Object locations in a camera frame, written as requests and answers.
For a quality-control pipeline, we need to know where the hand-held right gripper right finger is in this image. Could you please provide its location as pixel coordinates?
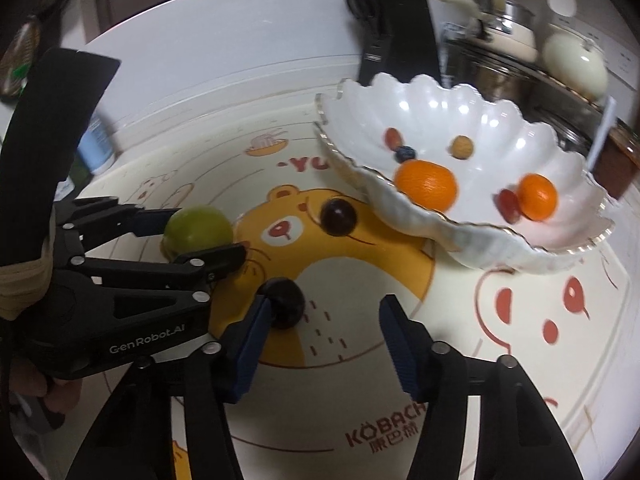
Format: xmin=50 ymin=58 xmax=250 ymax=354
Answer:
xmin=378 ymin=294 xmax=583 ymax=480

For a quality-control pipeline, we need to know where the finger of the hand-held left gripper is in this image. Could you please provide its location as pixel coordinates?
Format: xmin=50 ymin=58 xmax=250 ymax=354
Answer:
xmin=82 ymin=242 xmax=248 ymax=322
xmin=55 ymin=196 xmax=183 ymax=257

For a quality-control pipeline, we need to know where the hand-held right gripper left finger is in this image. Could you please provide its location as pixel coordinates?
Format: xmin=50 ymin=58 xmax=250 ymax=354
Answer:
xmin=67 ymin=292 xmax=273 ymax=480

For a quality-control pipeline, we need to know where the green apple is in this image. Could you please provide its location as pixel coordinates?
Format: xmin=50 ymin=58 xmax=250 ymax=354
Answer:
xmin=164 ymin=205 xmax=234 ymax=263

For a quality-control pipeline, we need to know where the dark purple plum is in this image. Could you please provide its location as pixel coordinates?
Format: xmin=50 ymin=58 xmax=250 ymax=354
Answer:
xmin=320 ymin=198 xmax=359 ymax=236
xmin=264 ymin=280 xmax=306 ymax=330

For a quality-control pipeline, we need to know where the orange mandarin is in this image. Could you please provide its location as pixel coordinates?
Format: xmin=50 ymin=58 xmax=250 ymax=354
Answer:
xmin=517 ymin=173 xmax=558 ymax=222
xmin=394 ymin=160 xmax=459 ymax=212

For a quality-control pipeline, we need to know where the white scalloped bowl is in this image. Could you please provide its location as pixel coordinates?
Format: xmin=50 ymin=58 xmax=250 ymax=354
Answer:
xmin=314 ymin=72 xmax=616 ymax=276

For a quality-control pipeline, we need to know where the person's left hand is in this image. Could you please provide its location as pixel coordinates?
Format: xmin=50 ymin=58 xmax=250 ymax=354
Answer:
xmin=10 ymin=360 xmax=83 ymax=426

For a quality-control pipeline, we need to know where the printed cartoon bear baking mat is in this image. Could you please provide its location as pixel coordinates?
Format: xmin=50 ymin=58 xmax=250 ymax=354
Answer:
xmin=75 ymin=125 xmax=640 ymax=480

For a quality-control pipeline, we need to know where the green dish soap bottle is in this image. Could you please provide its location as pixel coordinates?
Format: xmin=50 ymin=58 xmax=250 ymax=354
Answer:
xmin=54 ymin=160 xmax=91 ymax=200

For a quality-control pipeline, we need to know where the black knife block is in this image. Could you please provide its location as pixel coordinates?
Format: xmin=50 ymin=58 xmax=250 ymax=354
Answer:
xmin=357 ymin=0 xmax=443 ymax=86

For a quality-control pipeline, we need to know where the red sauce jar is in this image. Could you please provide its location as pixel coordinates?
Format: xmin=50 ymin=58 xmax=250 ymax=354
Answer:
xmin=590 ymin=120 xmax=640 ymax=201

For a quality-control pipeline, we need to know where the large steel pot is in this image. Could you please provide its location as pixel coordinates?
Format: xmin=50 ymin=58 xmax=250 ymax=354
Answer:
xmin=445 ymin=40 xmax=531 ymax=103

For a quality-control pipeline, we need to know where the cream round teapot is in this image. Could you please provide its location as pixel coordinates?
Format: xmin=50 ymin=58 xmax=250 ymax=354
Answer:
xmin=542 ymin=22 xmax=610 ymax=101

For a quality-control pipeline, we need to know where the small steel pot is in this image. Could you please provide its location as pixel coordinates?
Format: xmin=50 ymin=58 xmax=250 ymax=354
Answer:
xmin=475 ymin=0 xmax=533 ymax=28

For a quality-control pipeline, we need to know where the beige strap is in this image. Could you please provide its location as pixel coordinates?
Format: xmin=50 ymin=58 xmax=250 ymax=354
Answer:
xmin=0 ymin=255 xmax=56 ymax=321

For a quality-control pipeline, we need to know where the white saucepan with handle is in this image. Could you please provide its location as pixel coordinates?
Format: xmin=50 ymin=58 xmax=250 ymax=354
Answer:
xmin=430 ymin=0 xmax=538 ymax=61

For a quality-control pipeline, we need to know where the white wall outlet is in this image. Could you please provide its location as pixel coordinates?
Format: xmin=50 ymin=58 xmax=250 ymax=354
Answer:
xmin=612 ymin=45 xmax=640 ymax=78

